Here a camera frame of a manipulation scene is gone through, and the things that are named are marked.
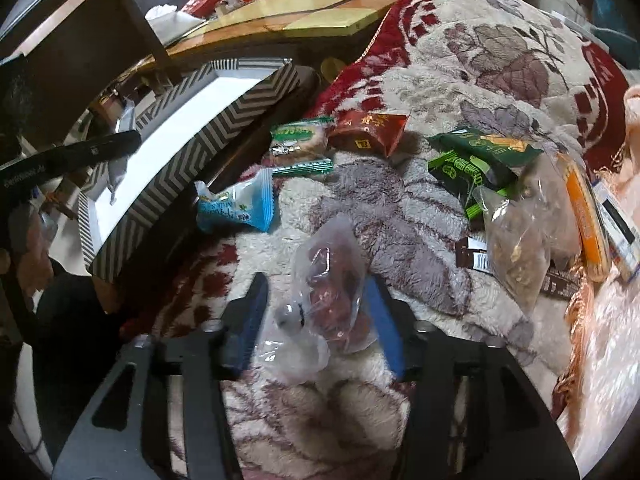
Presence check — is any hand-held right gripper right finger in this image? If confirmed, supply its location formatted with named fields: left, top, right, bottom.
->
left=362, top=275, right=581, bottom=480

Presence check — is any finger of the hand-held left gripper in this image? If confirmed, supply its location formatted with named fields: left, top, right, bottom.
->
left=60, top=130, right=144, bottom=171

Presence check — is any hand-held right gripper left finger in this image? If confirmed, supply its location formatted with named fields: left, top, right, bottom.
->
left=52, top=272, right=271, bottom=480

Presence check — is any clear bag of red dates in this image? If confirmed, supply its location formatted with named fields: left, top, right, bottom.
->
left=261, top=214, right=378, bottom=386

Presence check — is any chevron striped box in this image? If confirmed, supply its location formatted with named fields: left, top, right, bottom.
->
left=77, top=57, right=301, bottom=281

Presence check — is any orange snack box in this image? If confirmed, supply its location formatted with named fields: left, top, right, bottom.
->
left=557, top=152, right=613, bottom=283

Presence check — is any person's left forearm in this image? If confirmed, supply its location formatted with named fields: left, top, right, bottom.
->
left=0, top=265, right=131, bottom=461

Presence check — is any person's left hand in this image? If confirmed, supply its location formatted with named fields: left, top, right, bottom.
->
left=10, top=205, right=57, bottom=306

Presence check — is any dark wooden cabinet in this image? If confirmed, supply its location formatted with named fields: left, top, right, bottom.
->
left=0, top=0, right=173, bottom=153

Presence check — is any brown snack bar packet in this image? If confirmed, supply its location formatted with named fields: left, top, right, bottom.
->
left=455, top=237, right=581, bottom=302

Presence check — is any blue snack packet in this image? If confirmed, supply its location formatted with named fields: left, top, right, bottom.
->
left=194, top=167, right=276, bottom=233

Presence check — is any white plastic bag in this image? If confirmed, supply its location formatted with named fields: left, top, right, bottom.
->
left=144, top=4, right=207, bottom=41

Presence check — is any clear bag of nuts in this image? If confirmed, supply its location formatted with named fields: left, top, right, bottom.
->
left=520, top=157, right=583, bottom=268
left=472, top=185, right=551, bottom=318

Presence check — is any red gift box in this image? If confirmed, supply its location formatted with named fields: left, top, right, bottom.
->
left=180, top=0, right=227, bottom=17

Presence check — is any light green snack packet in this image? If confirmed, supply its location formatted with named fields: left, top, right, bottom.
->
left=269, top=116, right=336, bottom=177

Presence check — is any red snack packet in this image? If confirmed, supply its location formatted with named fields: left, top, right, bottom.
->
left=327, top=112, right=411, bottom=158

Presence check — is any pink satin quilt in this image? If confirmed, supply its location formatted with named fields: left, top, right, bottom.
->
left=555, top=82, right=640, bottom=466

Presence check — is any wooden table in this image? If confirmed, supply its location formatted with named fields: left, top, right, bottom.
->
left=100, top=0, right=426, bottom=111

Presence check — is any white and blue box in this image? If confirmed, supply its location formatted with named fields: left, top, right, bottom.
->
left=590, top=180, right=640, bottom=281

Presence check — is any floral plush blanket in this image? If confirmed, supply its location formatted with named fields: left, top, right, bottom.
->
left=145, top=0, right=636, bottom=480

